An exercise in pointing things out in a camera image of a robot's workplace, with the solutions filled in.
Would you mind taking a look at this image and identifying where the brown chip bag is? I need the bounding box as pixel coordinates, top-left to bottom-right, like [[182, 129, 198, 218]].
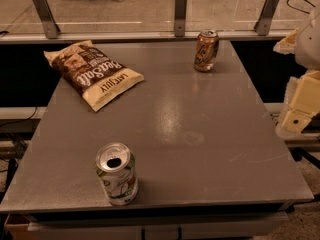
[[44, 41, 144, 112]]

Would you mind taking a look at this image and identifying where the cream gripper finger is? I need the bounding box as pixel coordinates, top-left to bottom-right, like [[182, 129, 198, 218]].
[[275, 70, 320, 138], [273, 28, 298, 55]]

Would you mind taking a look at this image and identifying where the metal bracket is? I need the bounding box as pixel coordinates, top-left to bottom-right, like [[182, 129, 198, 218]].
[[254, 0, 280, 36], [174, 0, 187, 37], [32, 0, 60, 39]]

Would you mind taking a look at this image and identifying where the left metal bracket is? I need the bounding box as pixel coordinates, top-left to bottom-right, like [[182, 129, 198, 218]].
[[32, 0, 60, 39]]

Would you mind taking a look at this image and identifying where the orange soda can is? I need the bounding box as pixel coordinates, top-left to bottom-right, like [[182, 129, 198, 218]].
[[194, 30, 219, 72]]

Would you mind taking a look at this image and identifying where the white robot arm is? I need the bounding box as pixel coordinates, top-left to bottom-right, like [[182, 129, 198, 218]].
[[273, 4, 320, 139]]

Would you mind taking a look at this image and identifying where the middle metal bracket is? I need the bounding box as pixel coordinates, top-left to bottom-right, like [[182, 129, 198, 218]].
[[174, 0, 187, 37]]

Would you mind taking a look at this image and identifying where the right metal bracket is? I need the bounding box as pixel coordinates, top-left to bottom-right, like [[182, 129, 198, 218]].
[[254, 0, 280, 36]]

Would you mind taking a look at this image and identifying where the black cable at left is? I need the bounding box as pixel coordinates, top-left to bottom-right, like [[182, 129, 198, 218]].
[[0, 105, 38, 129]]

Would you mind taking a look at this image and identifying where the green white soda can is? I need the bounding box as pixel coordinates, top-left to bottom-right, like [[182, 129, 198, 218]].
[[95, 142, 138, 206]]

